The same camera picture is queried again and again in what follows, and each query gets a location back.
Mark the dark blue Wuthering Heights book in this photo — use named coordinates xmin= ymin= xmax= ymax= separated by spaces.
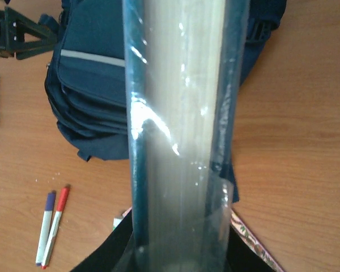
xmin=123 ymin=1 xmax=249 ymax=271

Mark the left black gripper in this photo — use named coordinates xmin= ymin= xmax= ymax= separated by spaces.
xmin=0 ymin=7 xmax=57 ymax=60

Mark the pink illustrated paperback book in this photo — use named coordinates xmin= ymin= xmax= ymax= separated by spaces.
xmin=123 ymin=208 xmax=284 ymax=271

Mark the red capped marker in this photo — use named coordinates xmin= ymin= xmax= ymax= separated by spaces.
xmin=41 ymin=185 xmax=70 ymax=269

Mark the green white glue stick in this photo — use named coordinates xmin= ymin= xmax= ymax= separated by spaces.
xmin=113 ymin=217 xmax=124 ymax=230

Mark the navy blue backpack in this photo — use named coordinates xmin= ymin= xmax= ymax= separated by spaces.
xmin=38 ymin=0 xmax=290 ymax=203

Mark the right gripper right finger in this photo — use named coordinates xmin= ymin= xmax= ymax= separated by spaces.
xmin=226 ymin=221 xmax=274 ymax=271

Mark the purple capped marker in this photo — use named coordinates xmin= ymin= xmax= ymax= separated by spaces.
xmin=35 ymin=191 xmax=56 ymax=266

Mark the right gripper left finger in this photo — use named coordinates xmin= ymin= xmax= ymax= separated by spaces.
xmin=71 ymin=211 xmax=133 ymax=272

